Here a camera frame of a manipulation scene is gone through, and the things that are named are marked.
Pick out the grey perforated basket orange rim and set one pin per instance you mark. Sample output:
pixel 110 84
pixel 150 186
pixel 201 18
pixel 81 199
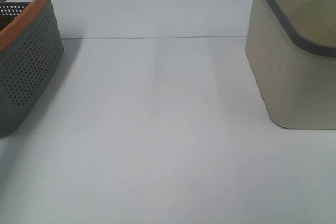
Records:
pixel 31 49

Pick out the beige basket grey rim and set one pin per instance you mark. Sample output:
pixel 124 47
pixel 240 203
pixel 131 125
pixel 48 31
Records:
pixel 290 46

